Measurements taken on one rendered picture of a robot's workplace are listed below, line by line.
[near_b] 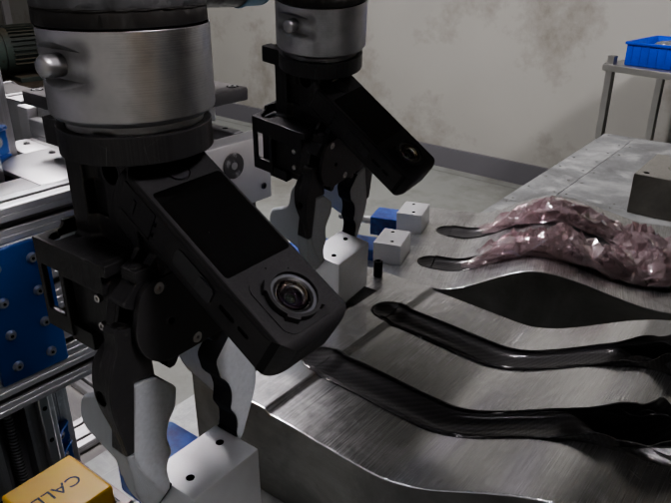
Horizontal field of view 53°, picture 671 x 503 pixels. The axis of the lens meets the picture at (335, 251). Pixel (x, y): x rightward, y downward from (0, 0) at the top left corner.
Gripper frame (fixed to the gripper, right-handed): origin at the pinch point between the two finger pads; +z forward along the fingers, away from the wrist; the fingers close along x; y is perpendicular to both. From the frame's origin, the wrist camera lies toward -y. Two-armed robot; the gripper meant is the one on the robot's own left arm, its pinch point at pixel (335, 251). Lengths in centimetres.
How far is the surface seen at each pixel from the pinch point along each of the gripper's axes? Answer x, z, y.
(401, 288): -5.2, 5.6, -5.1
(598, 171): -86, 26, -3
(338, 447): 17.8, 1.8, -13.8
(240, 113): -290, 171, 304
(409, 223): -25.4, 12.0, 5.9
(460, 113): -287, 118, 124
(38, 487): 32.0, 7.1, 4.9
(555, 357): -1.7, 2.2, -22.8
